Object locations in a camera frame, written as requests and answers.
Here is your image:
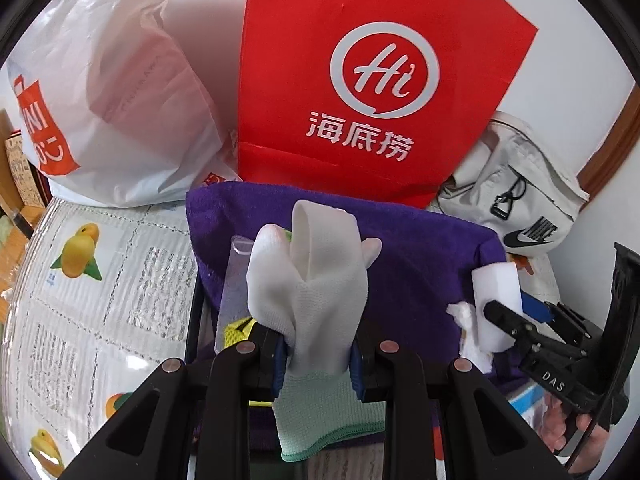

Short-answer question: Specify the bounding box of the white sponge block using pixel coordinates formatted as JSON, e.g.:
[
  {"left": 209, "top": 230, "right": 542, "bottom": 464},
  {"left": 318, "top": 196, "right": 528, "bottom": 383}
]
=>
[{"left": 471, "top": 260, "right": 523, "bottom": 356}]

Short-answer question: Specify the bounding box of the grey fabric bag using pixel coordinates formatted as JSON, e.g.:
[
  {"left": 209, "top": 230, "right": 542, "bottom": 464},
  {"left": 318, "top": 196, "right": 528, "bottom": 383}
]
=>
[{"left": 430, "top": 110, "right": 591, "bottom": 256}]

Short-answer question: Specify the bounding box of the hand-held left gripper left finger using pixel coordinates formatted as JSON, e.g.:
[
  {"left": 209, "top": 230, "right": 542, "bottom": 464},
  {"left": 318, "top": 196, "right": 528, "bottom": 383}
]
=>
[{"left": 65, "top": 320, "right": 289, "bottom": 480}]

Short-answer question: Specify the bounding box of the white knit glove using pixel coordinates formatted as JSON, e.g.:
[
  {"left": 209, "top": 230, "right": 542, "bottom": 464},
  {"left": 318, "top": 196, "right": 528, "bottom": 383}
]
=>
[{"left": 246, "top": 200, "right": 388, "bottom": 462}]

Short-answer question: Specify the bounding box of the brown printed book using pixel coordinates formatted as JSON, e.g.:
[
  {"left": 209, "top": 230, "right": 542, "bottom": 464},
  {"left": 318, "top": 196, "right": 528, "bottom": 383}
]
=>
[{"left": 4, "top": 130, "right": 51, "bottom": 208}]

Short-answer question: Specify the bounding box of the yellow mesh bag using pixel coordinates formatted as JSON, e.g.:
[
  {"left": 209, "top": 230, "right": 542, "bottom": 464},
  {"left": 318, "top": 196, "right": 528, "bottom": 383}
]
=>
[{"left": 222, "top": 315, "right": 273, "bottom": 408}]

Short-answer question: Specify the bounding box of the white plastic shopping bag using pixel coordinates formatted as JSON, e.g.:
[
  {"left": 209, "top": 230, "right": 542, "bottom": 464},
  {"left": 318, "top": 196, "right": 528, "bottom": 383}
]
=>
[{"left": 5, "top": 0, "right": 241, "bottom": 208}]

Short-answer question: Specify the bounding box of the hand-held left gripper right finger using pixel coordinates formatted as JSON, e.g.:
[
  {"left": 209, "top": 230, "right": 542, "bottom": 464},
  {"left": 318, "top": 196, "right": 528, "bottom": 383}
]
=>
[{"left": 347, "top": 320, "right": 566, "bottom": 480}]

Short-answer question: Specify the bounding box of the blue tissue pack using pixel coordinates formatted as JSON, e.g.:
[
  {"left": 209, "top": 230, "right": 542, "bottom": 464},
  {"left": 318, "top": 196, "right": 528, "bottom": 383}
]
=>
[{"left": 505, "top": 377, "right": 551, "bottom": 436}]

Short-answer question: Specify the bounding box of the red paper bag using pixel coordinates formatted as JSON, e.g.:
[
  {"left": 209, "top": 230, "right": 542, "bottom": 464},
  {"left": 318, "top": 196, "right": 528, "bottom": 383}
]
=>
[{"left": 235, "top": 0, "right": 540, "bottom": 211}]

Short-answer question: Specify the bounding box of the wooden door frame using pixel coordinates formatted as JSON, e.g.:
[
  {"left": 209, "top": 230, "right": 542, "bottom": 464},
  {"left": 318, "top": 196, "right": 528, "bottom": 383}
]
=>
[{"left": 575, "top": 80, "right": 640, "bottom": 201}]

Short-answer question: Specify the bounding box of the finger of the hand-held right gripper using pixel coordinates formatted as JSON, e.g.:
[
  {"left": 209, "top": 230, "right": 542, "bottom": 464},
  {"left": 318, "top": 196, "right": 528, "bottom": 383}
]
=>
[
  {"left": 483, "top": 300, "right": 541, "bottom": 348},
  {"left": 520, "top": 291, "right": 561, "bottom": 326}
]

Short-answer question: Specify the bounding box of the purple towel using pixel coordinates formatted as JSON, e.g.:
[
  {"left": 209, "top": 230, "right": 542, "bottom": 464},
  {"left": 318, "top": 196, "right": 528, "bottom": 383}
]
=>
[{"left": 185, "top": 181, "right": 526, "bottom": 453}]

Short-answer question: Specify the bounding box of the person's right hand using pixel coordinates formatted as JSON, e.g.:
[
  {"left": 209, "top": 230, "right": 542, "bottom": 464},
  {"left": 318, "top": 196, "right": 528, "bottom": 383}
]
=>
[{"left": 542, "top": 395, "right": 608, "bottom": 478}]

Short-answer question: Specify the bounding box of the clear plastic bag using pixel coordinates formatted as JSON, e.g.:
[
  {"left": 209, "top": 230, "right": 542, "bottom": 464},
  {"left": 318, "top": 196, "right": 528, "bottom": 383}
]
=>
[{"left": 214, "top": 235, "right": 261, "bottom": 356}]

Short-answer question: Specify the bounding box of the crumpled white tissue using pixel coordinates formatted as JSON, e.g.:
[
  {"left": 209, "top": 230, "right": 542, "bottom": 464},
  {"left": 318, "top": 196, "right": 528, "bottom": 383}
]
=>
[{"left": 446, "top": 301, "right": 496, "bottom": 373}]

